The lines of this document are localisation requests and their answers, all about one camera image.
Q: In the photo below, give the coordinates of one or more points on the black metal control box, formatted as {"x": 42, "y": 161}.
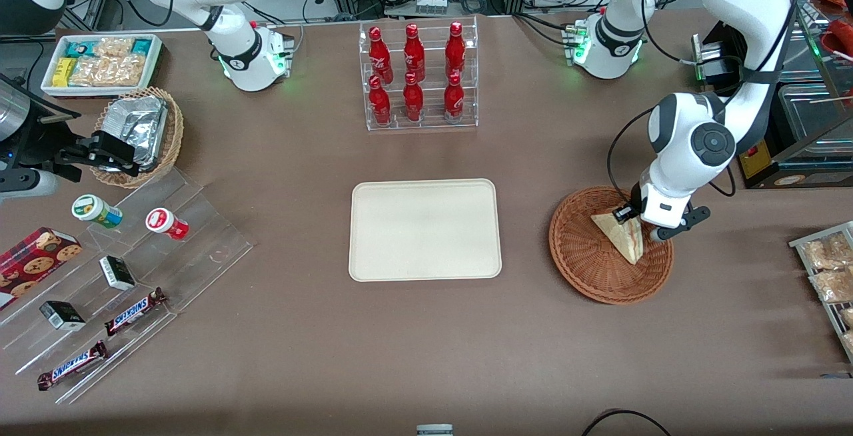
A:
{"x": 723, "y": 66}

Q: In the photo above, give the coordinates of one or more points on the clear acrylic bottle rack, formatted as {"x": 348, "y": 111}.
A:
{"x": 433, "y": 122}

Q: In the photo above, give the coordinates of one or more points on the yellow snack packet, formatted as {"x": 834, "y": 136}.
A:
{"x": 64, "y": 72}

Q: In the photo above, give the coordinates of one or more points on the red lidded snack jar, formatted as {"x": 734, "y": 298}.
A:
{"x": 166, "y": 223}

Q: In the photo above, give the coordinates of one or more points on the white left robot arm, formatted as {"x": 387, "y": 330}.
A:
{"x": 693, "y": 142}

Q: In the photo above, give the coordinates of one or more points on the small grey device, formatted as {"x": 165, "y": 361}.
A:
{"x": 434, "y": 430}

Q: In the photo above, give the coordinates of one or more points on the clear cracker bag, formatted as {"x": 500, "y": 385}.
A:
{"x": 833, "y": 286}
{"x": 113, "y": 48}
{"x": 830, "y": 252}
{"x": 106, "y": 72}

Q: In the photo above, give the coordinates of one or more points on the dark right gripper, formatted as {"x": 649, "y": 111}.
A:
{"x": 48, "y": 142}

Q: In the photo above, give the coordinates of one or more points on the red cola bottle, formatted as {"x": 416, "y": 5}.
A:
{"x": 380, "y": 56}
{"x": 454, "y": 99}
{"x": 380, "y": 104}
{"x": 413, "y": 101}
{"x": 455, "y": 52}
{"x": 414, "y": 54}

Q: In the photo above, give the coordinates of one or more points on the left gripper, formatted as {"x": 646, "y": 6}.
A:
{"x": 634, "y": 202}

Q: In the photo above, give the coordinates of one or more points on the brown Snickers chocolate bar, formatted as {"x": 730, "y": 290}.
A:
{"x": 135, "y": 311}
{"x": 73, "y": 364}

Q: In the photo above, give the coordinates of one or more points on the small black carton box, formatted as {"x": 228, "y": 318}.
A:
{"x": 62, "y": 316}
{"x": 117, "y": 273}

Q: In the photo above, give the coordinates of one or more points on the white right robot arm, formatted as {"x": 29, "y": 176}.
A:
{"x": 233, "y": 56}

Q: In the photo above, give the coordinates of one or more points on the brown round wicker basket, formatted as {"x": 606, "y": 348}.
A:
{"x": 593, "y": 269}

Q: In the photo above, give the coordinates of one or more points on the clear acrylic tiered stand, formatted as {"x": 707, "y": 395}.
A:
{"x": 200, "y": 249}

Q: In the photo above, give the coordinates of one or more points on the cream rectangular plastic tray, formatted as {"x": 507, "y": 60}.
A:
{"x": 424, "y": 229}

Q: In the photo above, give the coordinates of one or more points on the silver foil packet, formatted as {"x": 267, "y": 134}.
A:
{"x": 133, "y": 106}
{"x": 143, "y": 139}

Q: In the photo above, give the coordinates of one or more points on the light wicker basket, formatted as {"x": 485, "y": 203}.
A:
{"x": 172, "y": 149}

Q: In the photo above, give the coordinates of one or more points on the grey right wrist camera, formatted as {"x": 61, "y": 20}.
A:
{"x": 26, "y": 184}

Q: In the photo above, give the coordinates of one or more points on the white snack bin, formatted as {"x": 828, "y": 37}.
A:
{"x": 46, "y": 86}

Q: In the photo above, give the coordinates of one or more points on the triangle sandwich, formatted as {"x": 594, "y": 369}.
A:
{"x": 626, "y": 239}

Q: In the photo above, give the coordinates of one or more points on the red chocolate chip cookie box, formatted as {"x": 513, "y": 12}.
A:
{"x": 33, "y": 259}

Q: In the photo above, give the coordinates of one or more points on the green lidded snack jar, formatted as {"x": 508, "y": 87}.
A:
{"x": 95, "y": 210}

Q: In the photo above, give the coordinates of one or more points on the teal snack packet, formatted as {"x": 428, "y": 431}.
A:
{"x": 80, "y": 48}
{"x": 140, "y": 47}

